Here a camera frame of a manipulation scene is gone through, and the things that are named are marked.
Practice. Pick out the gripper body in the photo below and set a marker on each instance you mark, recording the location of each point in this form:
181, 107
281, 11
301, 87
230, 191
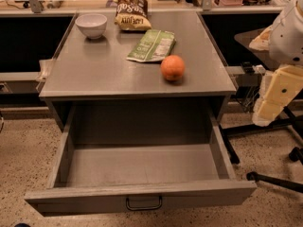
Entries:
288, 38

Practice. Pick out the black drawer handle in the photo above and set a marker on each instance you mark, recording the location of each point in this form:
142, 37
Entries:
143, 203

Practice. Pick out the white ceramic bowl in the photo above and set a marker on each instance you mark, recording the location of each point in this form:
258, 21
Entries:
92, 25

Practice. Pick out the grey top drawer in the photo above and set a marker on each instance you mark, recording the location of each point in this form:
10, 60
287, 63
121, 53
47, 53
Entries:
111, 151

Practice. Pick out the brown yellow chip bag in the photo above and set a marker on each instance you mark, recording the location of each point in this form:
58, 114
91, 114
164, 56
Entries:
132, 15

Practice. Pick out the orange fruit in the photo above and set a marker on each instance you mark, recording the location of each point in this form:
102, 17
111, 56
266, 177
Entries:
172, 67

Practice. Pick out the black office chair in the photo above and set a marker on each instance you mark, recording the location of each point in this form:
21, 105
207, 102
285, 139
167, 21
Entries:
285, 47

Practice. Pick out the green white snack bag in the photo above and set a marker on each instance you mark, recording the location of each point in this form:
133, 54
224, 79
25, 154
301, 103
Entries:
154, 46

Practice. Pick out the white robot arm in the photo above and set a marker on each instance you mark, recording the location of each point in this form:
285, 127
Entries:
291, 17

